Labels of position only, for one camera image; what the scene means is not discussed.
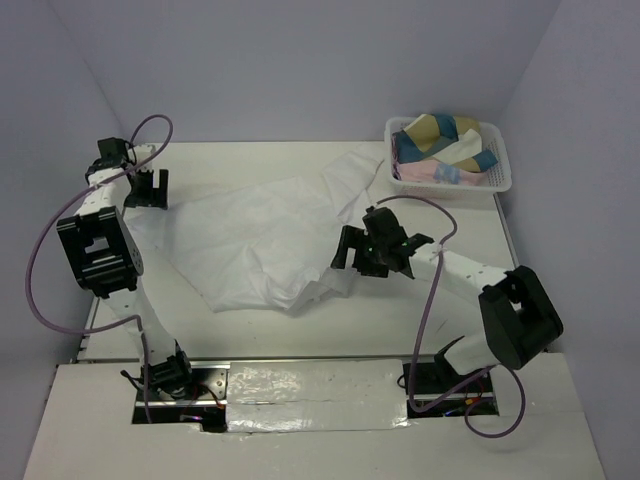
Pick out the colourful patchwork shirt in basket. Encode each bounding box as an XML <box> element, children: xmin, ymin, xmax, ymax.
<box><xmin>392</xmin><ymin>114</ymin><xmax>485</xmax><ymax>163</ymax></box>

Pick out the purple cable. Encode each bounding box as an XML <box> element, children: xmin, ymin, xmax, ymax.
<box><xmin>372</xmin><ymin>194</ymin><xmax>527</xmax><ymax>440</ymax></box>
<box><xmin>24</xmin><ymin>114</ymin><xmax>176</xmax><ymax>425</ymax></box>

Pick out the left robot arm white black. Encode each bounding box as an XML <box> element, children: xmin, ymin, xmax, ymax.
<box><xmin>56</xmin><ymin>137</ymin><xmax>196</xmax><ymax>400</ymax></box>

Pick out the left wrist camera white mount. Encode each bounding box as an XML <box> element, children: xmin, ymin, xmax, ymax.
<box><xmin>128</xmin><ymin>144</ymin><xmax>157</xmax><ymax>168</ymax></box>

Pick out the white long sleeve shirt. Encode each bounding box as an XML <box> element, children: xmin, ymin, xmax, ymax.
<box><xmin>128</xmin><ymin>144</ymin><xmax>384</xmax><ymax>313</ymax></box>

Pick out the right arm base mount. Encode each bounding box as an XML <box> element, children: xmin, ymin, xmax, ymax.
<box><xmin>406</xmin><ymin>358</ymin><xmax>499</xmax><ymax>419</ymax></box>

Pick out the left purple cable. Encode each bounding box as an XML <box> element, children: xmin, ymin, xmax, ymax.
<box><xmin>24</xmin><ymin>114</ymin><xmax>176</xmax><ymax>425</ymax></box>

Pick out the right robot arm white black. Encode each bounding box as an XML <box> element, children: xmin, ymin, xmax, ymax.
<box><xmin>331</xmin><ymin>207</ymin><xmax>564</xmax><ymax>391</ymax></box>

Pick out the white plastic basket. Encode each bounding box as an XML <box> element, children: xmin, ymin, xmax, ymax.
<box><xmin>384</xmin><ymin>114</ymin><xmax>512</xmax><ymax>199</ymax></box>

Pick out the silver foil tape panel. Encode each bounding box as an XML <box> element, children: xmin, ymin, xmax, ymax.
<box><xmin>226</xmin><ymin>359</ymin><xmax>409</xmax><ymax>433</ymax></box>

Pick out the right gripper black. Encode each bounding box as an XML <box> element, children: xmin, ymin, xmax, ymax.
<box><xmin>330</xmin><ymin>224</ymin><xmax>389</xmax><ymax>278</ymax></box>

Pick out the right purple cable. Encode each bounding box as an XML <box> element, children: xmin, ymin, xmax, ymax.
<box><xmin>372</xmin><ymin>194</ymin><xmax>527</xmax><ymax>440</ymax></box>

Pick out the pink shirt in basket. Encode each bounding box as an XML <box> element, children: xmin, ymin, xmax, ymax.
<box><xmin>392</xmin><ymin>145</ymin><xmax>499</xmax><ymax>186</ymax></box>

